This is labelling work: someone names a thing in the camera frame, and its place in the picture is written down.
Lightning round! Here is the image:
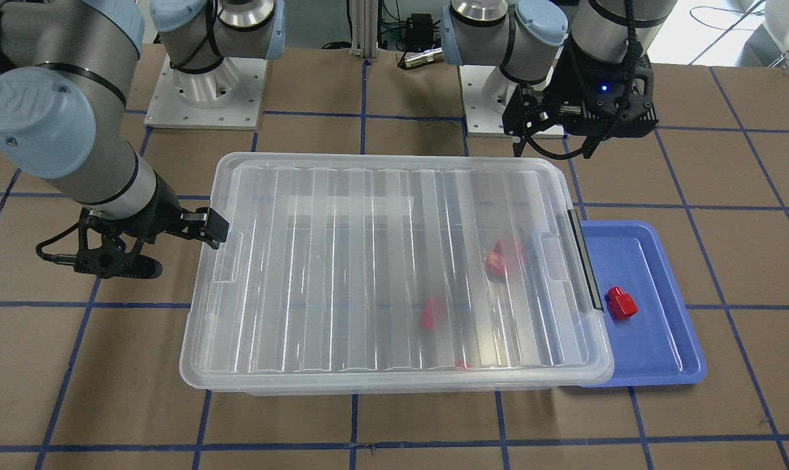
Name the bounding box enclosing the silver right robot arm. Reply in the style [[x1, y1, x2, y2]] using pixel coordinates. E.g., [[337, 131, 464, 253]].
[[0, 1, 229, 279]]

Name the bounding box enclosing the black box latch handle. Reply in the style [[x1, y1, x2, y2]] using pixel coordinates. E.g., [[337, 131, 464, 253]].
[[566, 209, 604, 311]]

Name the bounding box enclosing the blue plastic tray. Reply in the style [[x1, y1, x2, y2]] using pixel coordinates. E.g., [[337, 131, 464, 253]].
[[581, 221, 707, 387]]

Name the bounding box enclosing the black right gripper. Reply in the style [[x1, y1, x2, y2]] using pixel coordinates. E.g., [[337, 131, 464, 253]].
[[72, 189, 229, 279]]

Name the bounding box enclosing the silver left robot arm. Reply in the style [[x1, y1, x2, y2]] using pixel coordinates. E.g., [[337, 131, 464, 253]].
[[440, 1, 676, 161]]

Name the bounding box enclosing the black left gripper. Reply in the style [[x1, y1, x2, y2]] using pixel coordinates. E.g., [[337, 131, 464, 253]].
[[503, 50, 659, 159]]

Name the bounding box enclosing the clear plastic storage box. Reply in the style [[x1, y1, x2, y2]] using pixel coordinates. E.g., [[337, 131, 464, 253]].
[[192, 196, 604, 397]]

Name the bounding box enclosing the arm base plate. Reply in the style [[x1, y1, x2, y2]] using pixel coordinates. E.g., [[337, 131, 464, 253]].
[[458, 64, 565, 138], [144, 57, 269, 131]]

